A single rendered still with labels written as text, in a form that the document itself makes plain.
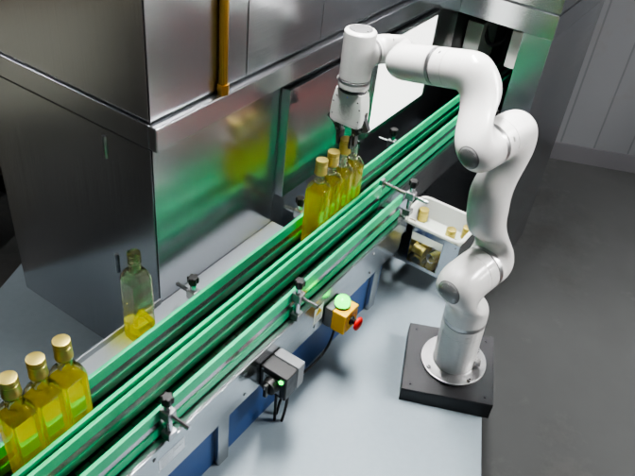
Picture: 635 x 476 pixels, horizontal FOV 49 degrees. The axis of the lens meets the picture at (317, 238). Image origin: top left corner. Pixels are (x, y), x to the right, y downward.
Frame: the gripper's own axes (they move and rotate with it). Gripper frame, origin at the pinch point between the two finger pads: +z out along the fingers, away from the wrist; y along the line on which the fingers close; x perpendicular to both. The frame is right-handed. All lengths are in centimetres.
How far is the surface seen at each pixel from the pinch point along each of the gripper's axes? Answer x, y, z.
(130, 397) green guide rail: -88, 7, 22
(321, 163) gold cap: -13.1, 1.0, 2.0
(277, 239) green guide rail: -25.4, -3.1, 22.7
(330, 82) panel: 8.0, -12.3, -10.0
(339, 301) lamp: -25.2, 19.0, 32.8
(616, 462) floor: 69, 105, 135
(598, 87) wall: 294, 9, 81
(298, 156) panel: -5.3, -12.1, 8.7
